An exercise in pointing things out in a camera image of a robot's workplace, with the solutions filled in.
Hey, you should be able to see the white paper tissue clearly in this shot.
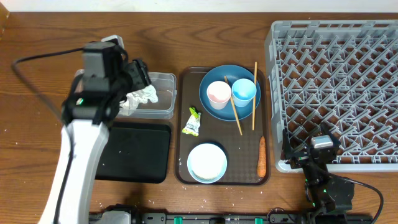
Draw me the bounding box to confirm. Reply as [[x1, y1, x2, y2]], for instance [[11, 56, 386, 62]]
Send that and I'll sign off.
[[119, 85, 159, 116]]

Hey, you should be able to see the right wooden chopstick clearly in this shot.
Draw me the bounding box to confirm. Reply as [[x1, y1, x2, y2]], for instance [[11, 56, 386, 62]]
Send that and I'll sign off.
[[252, 62, 257, 130]]

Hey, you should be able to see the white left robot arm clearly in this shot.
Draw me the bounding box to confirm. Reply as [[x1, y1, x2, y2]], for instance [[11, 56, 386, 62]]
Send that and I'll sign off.
[[39, 40, 151, 223]]

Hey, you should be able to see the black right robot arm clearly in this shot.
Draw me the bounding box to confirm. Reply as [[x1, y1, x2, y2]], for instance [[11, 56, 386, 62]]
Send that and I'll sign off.
[[282, 124, 354, 214]]

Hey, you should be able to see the green snack wrapper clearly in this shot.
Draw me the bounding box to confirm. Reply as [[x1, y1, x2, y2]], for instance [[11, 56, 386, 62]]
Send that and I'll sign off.
[[182, 107, 201, 137]]

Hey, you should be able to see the light blue cup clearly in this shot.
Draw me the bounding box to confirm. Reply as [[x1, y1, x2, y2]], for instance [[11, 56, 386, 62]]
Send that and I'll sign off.
[[232, 78, 257, 108]]

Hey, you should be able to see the pink cup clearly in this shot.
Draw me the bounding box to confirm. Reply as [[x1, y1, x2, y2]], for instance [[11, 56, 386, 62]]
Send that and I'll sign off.
[[206, 81, 231, 110]]

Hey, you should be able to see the brown serving tray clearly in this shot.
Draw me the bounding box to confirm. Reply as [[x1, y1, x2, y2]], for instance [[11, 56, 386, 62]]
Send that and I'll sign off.
[[175, 67, 271, 186]]

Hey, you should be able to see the grey dishwasher rack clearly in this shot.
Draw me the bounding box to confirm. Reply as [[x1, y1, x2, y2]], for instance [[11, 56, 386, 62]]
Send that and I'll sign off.
[[264, 20, 397, 173]]

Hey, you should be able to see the orange carrot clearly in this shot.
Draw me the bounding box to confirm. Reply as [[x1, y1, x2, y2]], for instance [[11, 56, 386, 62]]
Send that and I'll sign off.
[[257, 136, 267, 177]]

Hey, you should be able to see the clear plastic waste bin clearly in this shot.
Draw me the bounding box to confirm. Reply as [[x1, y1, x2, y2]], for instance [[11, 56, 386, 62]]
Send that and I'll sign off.
[[65, 68, 177, 123]]

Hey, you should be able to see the dark blue plate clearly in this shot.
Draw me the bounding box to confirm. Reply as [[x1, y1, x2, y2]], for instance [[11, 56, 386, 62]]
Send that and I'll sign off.
[[199, 65, 254, 121]]

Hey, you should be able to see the wooden chopstick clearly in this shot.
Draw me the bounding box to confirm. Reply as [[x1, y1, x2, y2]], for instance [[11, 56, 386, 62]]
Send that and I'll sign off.
[[224, 76, 243, 136], [252, 62, 257, 130]]

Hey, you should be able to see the black waste tray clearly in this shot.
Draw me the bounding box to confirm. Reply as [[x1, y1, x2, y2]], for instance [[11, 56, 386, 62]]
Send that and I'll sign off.
[[95, 122, 171, 184]]

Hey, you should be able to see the light blue bowl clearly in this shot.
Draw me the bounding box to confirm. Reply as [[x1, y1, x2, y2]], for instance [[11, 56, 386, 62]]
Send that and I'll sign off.
[[187, 143, 228, 184]]

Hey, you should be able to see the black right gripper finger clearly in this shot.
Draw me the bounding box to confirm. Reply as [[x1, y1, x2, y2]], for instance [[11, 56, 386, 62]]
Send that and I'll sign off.
[[281, 129, 292, 160], [320, 123, 341, 146]]

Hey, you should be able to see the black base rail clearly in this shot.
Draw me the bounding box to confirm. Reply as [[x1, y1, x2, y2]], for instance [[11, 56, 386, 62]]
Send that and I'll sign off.
[[88, 203, 374, 224]]

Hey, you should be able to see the left wooden chopstick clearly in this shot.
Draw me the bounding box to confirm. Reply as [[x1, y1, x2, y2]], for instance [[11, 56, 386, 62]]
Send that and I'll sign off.
[[224, 76, 243, 136]]

